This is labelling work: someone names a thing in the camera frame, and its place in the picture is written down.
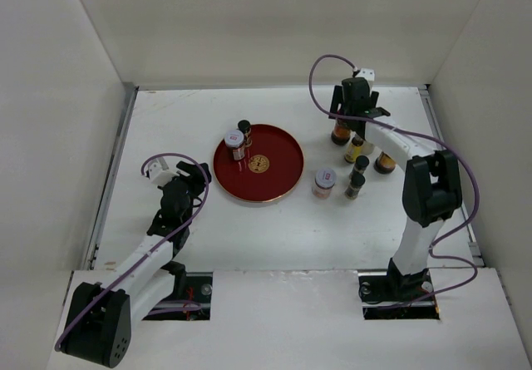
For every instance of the white lid pink jar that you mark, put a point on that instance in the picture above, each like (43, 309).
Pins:
(324, 181)

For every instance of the red lid sauce jar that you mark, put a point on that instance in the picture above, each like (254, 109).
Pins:
(341, 134)
(384, 164)

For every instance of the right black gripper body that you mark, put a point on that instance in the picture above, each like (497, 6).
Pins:
(346, 110)

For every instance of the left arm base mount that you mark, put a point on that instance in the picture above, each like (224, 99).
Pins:
(190, 299)

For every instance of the red lid sauce jar right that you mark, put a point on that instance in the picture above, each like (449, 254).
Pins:
(384, 164)

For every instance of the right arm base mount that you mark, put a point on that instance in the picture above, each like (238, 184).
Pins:
(395, 296)

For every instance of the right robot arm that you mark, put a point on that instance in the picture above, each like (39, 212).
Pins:
(431, 189)

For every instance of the white lid dark jar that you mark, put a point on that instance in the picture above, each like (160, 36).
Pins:
(235, 142)

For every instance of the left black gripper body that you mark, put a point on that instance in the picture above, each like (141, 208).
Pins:
(189, 210)

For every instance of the small black cap spice bottle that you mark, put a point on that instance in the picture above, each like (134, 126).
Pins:
(245, 127)

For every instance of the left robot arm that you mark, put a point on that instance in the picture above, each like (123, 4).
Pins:
(102, 315)

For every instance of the beige cap yellow bottle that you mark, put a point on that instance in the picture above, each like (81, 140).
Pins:
(354, 149)

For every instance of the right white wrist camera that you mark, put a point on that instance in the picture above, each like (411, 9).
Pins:
(366, 73)

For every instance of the red round tray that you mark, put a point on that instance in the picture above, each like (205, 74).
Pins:
(270, 169)

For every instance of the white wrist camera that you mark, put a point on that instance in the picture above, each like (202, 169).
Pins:
(158, 172)
(366, 73)

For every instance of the red lid sauce jar back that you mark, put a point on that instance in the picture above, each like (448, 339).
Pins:
(341, 134)

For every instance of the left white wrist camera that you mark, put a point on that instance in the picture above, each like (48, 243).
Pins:
(158, 172)

